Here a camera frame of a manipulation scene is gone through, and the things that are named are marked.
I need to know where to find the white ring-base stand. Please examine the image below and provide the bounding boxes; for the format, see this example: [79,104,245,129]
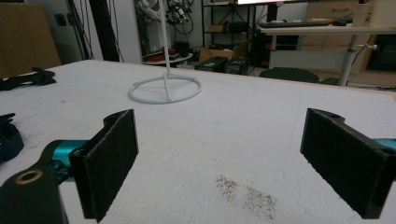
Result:
[128,0,204,105]

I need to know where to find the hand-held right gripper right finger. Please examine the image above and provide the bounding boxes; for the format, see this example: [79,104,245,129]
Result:
[300,107,396,220]

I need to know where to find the black metal shelf rack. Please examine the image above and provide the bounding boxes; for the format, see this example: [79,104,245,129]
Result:
[201,0,260,49]

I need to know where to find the black hanging cables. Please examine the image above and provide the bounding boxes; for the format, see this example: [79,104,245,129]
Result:
[66,0,95,61]

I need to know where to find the wooden drawer cabinet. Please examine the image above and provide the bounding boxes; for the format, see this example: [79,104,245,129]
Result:
[300,0,396,52]

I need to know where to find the black appliance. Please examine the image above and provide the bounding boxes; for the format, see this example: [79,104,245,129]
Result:
[366,34,396,73]

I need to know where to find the black wall socket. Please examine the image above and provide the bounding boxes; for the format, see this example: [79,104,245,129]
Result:
[54,13,67,27]

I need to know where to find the plain black box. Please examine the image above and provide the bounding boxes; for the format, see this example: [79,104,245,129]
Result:
[224,57,250,76]

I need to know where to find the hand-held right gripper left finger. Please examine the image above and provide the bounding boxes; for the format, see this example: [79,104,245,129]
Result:
[68,108,139,223]

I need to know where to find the open cardboard box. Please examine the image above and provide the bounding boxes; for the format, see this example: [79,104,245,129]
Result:
[198,46,242,63]

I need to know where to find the monitor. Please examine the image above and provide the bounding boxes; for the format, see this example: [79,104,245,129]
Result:
[236,0,310,22]

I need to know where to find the black keyboard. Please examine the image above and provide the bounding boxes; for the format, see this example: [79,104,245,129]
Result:
[258,21,333,29]

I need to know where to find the black metal post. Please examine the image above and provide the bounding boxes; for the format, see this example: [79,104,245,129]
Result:
[89,0,120,63]

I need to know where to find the black computer tower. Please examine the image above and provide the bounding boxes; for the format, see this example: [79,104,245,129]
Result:
[252,32,301,68]

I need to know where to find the beige desk with grey leg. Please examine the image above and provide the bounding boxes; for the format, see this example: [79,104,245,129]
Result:
[257,25,396,88]

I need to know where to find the red tool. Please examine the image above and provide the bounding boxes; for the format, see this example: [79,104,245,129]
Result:
[149,46,179,63]

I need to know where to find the black box with green label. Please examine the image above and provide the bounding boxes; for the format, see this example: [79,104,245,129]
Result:
[194,56,229,73]

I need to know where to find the black chair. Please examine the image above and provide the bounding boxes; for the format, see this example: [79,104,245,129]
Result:
[259,67,320,84]

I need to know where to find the beige box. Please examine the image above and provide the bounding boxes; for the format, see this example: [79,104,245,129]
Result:
[368,0,396,28]

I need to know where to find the round white table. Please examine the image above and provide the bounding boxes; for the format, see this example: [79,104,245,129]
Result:
[143,52,194,67]

